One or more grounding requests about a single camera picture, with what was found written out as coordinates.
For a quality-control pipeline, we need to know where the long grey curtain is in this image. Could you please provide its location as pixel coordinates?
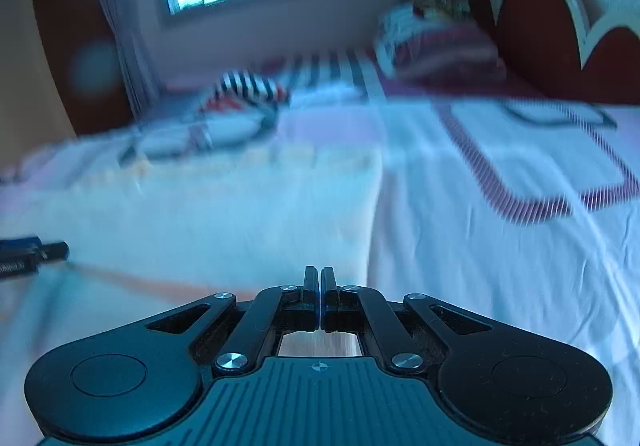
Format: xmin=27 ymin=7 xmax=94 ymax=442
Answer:
xmin=82 ymin=0 xmax=167 ymax=119

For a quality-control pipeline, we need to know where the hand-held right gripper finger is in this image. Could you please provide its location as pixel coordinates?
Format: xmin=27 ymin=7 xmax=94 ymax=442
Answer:
xmin=145 ymin=266 xmax=320 ymax=374
xmin=320 ymin=266 xmax=496 ymax=373

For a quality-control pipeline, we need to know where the striped bed sheet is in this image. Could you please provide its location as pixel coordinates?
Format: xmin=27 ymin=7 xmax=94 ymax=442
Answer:
xmin=167 ymin=50 xmax=551 ymax=102

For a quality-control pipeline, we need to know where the navy red striped shirt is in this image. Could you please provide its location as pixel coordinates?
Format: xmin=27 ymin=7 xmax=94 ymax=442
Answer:
xmin=199 ymin=70 xmax=292 ymax=115

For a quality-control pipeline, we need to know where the dark wooden wardrobe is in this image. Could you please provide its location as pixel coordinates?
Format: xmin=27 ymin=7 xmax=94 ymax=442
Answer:
xmin=26 ymin=0 xmax=135 ymax=137

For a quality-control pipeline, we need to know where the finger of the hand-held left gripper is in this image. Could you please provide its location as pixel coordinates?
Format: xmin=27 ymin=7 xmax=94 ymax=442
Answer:
xmin=40 ymin=241 xmax=70 ymax=261

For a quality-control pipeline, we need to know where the cream knit sweater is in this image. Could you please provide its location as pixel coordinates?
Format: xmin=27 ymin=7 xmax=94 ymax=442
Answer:
xmin=0 ymin=145 xmax=387 ymax=377

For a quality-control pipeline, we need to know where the red white scalloped headboard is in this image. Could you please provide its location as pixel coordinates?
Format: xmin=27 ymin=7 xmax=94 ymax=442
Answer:
xmin=469 ymin=0 xmax=640 ymax=105

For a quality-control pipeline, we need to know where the pink white patterned bed cover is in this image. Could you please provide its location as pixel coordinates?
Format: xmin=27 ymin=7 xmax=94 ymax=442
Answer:
xmin=0 ymin=90 xmax=640 ymax=446

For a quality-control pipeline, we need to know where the yellow dark patterned cloth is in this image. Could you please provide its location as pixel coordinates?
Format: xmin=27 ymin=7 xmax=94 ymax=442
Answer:
xmin=412 ymin=0 xmax=472 ymax=20

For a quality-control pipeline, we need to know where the striped pillows stack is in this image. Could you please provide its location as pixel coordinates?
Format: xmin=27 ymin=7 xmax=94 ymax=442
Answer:
xmin=374 ymin=0 xmax=507 ymax=82

